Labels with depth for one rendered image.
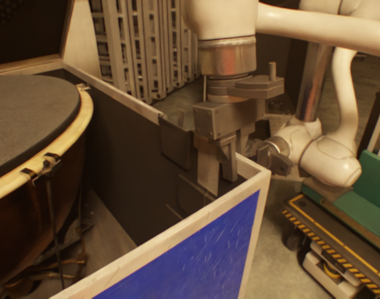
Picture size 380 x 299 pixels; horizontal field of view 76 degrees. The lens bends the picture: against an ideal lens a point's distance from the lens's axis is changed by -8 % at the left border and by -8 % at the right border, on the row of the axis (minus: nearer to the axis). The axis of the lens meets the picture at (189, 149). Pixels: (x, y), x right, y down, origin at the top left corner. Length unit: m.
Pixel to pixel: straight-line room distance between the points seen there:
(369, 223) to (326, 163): 0.51
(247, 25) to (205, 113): 0.14
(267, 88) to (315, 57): 0.84
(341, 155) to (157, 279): 0.64
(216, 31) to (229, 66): 0.05
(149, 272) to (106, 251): 1.00
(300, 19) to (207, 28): 0.24
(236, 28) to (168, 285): 0.38
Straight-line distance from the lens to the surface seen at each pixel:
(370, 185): 1.38
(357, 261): 1.26
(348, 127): 0.90
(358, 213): 1.31
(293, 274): 1.52
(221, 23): 0.39
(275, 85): 0.39
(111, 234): 1.41
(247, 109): 0.45
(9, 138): 0.61
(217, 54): 0.40
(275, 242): 1.62
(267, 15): 0.58
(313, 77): 1.22
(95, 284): 0.32
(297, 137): 0.88
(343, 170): 0.84
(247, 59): 0.41
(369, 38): 0.57
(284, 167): 0.79
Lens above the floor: 1.21
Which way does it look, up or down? 32 degrees down
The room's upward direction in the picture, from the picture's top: straight up
